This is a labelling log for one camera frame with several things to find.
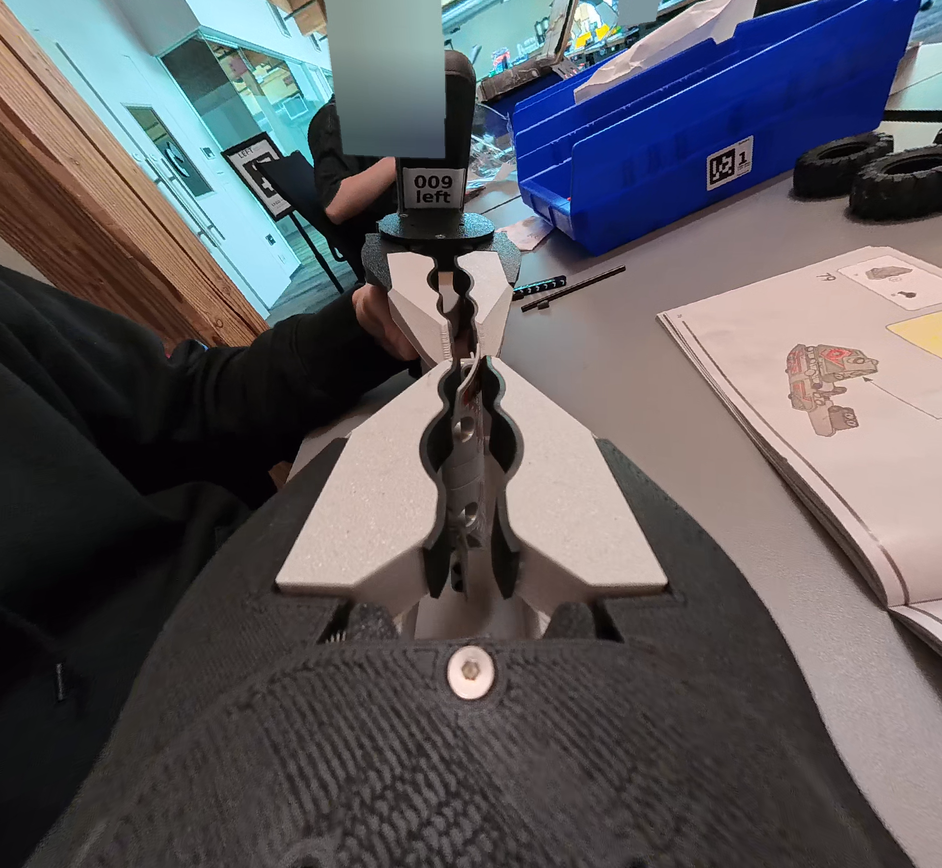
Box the blue bin with marker tag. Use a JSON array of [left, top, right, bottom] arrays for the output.
[[511, 0, 936, 257]]

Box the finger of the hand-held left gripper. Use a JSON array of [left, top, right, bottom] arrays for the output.
[[458, 252, 512, 361], [386, 253, 453, 370]]

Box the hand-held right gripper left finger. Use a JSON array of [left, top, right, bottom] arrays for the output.
[[274, 359, 461, 600]]

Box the long grey brick assembly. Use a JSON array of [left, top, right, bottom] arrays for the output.
[[442, 382, 490, 597]]

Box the brick instruction booklet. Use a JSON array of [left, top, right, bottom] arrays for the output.
[[657, 246, 942, 652]]

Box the black axle rod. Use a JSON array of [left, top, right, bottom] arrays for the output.
[[521, 266, 627, 313]]

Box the framed marker sign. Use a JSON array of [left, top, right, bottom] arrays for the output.
[[221, 132, 291, 223]]

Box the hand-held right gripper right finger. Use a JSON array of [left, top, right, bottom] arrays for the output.
[[482, 357, 670, 600]]

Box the person's black sweater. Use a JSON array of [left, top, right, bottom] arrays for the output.
[[0, 264, 347, 868]]

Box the white paper sheet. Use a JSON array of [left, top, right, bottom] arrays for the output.
[[574, 0, 766, 104]]

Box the clear plastic bag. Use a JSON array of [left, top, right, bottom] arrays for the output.
[[470, 99, 520, 184]]

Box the small paper packet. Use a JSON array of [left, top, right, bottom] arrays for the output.
[[495, 215, 554, 251]]

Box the person's left hand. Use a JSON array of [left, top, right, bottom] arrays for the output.
[[352, 285, 422, 363]]

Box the black folding chair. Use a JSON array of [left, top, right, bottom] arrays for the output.
[[254, 150, 347, 295]]

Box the black white marker tag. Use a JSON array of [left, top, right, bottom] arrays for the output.
[[706, 135, 755, 192]]

